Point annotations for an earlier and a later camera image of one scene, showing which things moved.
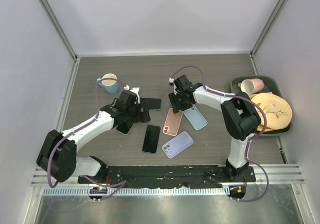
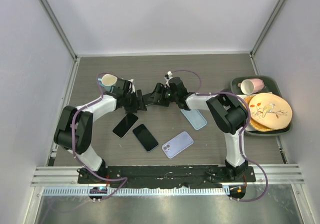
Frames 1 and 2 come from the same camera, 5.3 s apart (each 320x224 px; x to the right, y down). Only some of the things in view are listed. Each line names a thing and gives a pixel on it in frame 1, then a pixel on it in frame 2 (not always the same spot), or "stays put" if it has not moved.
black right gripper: x=176 y=106 to x=160 y=88
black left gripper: x=143 y=116 to x=133 y=108
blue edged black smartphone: x=151 y=139 to x=145 y=138
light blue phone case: x=195 y=117 stays put
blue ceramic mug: x=111 y=86 stays put
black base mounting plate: x=166 y=176 stays put
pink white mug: x=250 y=86 stays put
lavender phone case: x=174 y=146 stays put
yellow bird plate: x=278 y=112 stays put
